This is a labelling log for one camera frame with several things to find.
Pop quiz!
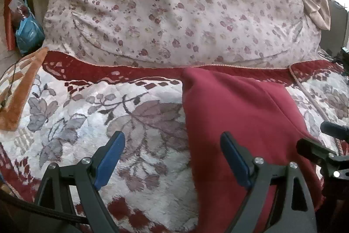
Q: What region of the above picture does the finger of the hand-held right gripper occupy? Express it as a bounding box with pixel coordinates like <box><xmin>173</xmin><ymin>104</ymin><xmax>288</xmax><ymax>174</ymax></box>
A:
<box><xmin>320</xmin><ymin>121</ymin><xmax>349</xmax><ymax>141</ymax></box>
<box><xmin>296</xmin><ymin>137</ymin><xmax>349</xmax><ymax>181</ymax></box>

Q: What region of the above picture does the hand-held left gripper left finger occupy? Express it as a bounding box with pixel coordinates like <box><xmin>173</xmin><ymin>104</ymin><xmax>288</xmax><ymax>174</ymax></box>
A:
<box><xmin>29</xmin><ymin>131</ymin><xmax>126</xmax><ymax>233</ymax></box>

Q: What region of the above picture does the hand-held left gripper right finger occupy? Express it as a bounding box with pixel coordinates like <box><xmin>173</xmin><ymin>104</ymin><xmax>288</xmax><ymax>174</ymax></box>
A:
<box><xmin>220</xmin><ymin>131</ymin><xmax>318</xmax><ymax>233</ymax></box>

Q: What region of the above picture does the dark red garment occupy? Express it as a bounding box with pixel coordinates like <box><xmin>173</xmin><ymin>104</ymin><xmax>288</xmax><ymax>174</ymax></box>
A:
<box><xmin>181</xmin><ymin>66</ymin><xmax>327</xmax><ymax>233</ymax></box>

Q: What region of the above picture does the plush floral blanket red border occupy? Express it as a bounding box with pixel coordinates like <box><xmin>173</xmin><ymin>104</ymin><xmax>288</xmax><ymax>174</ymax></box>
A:
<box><xmin>0</xmin><ymin>51</ymin><xmax>349</xmax><ymax>233</ymax></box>

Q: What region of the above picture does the orange patterned cloth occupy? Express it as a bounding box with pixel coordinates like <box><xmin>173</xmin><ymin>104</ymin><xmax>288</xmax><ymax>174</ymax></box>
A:
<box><xmin>0</xmin><ymin>47</ymin><xmax>50</xmax><ymax>131</ymax></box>

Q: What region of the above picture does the blue plastic bag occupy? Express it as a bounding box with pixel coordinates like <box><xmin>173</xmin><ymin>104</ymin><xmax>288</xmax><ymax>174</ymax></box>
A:
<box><xmin>15</xmin><ymin>13</ymin><xmax>46</xmax><ymax>55</ymax></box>

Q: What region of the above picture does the rose print floral pillow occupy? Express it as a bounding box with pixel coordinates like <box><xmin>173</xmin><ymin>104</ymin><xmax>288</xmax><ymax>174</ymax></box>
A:
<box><xmin>44</xmin><ymin>0</ymin><xmax>323</xmax><ymax>70</ymax></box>

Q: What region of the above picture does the orange red pole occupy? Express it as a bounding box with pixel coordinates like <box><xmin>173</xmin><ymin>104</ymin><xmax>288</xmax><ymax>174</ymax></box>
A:
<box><xmin>4</xmin><ymin>0</ymin><xmax>27</xmax><ymax>51</ymax></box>

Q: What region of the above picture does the clear plastic bag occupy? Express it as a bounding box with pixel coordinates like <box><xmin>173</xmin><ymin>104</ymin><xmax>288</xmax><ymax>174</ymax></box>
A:
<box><xmin>8</xmin><ymin>0</ymin><xmax>31</xmax><ymax>21</ymax></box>

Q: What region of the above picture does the black braided cable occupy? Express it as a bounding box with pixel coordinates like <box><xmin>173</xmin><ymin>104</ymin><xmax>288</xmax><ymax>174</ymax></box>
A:
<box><xmin>0</xmin><ymin>189</ymin><xmax>89</xmax><ymax>226</ymax></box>

